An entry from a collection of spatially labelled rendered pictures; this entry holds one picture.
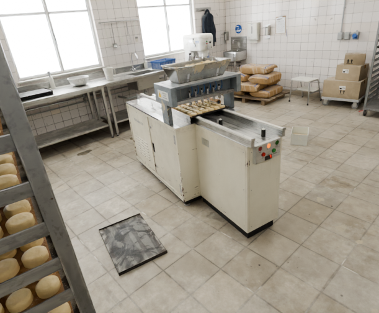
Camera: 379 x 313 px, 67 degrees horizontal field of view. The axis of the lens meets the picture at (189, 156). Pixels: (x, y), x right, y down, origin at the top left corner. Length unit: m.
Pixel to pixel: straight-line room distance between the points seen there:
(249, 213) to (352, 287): 0.80
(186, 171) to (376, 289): 1.63
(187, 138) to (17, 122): 2.08
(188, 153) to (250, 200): 0.73
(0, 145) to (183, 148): 2.07
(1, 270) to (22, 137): 0.31
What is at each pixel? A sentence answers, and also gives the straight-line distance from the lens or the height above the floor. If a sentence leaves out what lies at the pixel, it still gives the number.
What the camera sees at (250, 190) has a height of 0.48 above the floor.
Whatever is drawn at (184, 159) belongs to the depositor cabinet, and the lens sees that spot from 2.57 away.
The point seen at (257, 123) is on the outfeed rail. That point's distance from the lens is 2.30.
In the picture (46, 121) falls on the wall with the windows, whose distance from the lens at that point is 5.27.
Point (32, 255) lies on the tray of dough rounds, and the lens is 0.71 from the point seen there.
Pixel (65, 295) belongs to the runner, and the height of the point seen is 1.14.
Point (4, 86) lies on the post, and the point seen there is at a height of 1.59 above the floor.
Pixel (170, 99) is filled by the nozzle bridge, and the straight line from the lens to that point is 2.36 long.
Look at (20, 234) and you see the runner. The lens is 0.62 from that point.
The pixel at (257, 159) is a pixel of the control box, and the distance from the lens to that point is 2.04.
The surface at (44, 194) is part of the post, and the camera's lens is 0.56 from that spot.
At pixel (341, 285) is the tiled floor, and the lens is 2.28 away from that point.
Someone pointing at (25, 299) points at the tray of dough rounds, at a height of 1.15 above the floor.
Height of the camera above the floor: 1.66
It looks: 26 degrees down
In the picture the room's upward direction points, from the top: 6 degrees counter-clockwise
